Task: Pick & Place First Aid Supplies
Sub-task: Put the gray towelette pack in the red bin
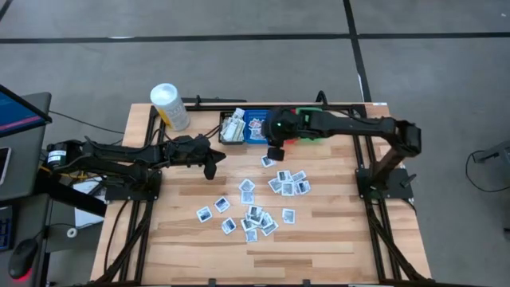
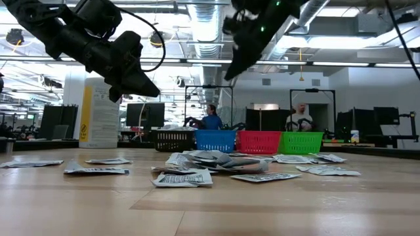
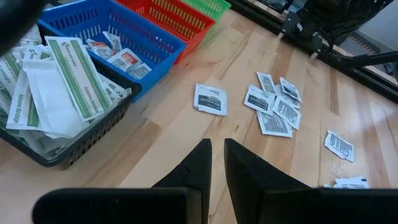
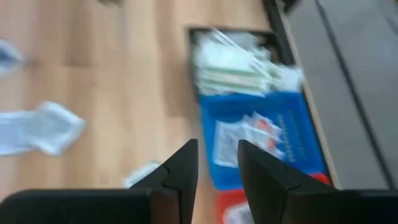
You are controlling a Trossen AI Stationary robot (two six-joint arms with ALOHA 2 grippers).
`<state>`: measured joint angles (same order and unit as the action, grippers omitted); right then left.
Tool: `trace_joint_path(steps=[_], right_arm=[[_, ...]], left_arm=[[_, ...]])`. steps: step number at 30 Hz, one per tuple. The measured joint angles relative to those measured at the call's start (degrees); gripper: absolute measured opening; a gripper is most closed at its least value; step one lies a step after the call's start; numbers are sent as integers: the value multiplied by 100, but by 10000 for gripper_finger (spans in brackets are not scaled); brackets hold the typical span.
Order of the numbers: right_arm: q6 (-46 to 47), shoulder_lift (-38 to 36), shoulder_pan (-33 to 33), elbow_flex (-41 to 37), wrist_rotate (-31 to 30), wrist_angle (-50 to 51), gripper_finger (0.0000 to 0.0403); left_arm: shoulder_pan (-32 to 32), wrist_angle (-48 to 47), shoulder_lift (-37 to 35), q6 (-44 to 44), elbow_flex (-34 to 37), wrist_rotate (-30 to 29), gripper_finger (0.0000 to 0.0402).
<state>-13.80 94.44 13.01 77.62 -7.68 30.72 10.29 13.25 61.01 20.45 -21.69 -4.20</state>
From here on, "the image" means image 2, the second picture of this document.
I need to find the white wipes canister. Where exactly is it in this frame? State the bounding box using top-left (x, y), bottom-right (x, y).
top-left (78, 77), bottom-right (121, 149)

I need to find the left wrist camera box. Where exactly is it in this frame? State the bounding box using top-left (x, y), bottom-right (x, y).
top-left (110, 31), bottom-right (144, 71)

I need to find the ceiling light strip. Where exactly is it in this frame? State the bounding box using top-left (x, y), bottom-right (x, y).
top-left (0, 56), bottom-right (420, 69)

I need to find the dark antiseptic towelette packet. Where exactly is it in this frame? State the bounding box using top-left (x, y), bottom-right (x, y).
top-left (308, 153), bottom-right (347, 164)
top-left (216, 157), bottom-right (263, 168)

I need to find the white printed sachet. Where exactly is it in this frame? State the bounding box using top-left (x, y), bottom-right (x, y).
top-left (63, 159), bottom-right (130, 175)
top-left (230, 172), bottom-right (301, 184)
top-left (151, 166), bottom-right (217, 175)
top-left (229, 162), bottom-right (270, 175)
top-left (296, 165), bottom-right (362, 177)
top-left (272, 154), bottom-right (312, 165)

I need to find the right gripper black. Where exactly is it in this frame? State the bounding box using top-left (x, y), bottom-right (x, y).
top-left (224, 16), bottom-right (286, 81)

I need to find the blue plastic basket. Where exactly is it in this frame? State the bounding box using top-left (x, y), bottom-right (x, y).
top-left (194, 129), bottom-right (238, 154)

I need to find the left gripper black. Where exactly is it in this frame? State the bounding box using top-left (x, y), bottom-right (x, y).
top-left (80, 42), bottom-right (161, 103)

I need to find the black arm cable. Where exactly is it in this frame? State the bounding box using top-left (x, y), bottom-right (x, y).
top-left (384, 0), bottom-right (420, 81)

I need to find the yellow hanging cord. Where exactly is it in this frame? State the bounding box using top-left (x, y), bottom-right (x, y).
top-left (297, 48), bottom-right (305, 82)

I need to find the red plastic basket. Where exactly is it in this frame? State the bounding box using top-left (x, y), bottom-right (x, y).
top-left (236, 130), bottom-right (282, 155)

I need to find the black partition panel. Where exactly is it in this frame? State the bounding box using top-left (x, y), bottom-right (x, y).
top-left (244, 108), bottom-right (298, 132)
top-left (39, 104), bottom-right (79, 140)

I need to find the black ceiling pendant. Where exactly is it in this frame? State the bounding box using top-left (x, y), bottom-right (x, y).
top-left (149, 30), bottom-right (166, 49)
top-left (5, 28), bottom-right (25, 46)

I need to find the silver ceiling duct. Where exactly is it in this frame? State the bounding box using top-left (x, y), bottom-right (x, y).
top-left (262, 0), bottom-right (331, 63)
top-left (186, 0), bottom-right (228, 109)

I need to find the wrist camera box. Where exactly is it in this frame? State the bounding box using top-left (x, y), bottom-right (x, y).
top-left (110, 31), bottom-right (144, 71)
top-left (222, 12), bottom-right (247, 37)

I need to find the crumpled white sachet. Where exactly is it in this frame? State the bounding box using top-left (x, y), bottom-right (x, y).
top-left (151, 168), bottom-right (214, 188)

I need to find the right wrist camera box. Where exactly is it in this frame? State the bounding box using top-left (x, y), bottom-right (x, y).
top-left (222, 12), bottom-right (247, 37)

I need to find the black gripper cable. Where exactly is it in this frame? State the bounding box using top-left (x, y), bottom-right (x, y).
top-left (117, 7), bottom-right (167, 73)

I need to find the person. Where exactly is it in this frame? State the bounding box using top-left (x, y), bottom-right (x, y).
top-left (285, 102), bottom-right (314, 132)
top-left (183, 104), bottom-right (224, 130)

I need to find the green plastic basket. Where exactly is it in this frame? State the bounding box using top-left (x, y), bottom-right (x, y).
top-left (278, 131), bottom-right (325, 155)

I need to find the black camera rig frame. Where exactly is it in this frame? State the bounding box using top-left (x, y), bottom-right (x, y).
top-left (289, 87), bottom-right (337, 132)
top-left (184, 84), bottom-right (234, 131)

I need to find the black plastic basket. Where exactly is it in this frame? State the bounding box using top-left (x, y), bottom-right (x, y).
top-left (151, 129), bottom-right (196, 153)

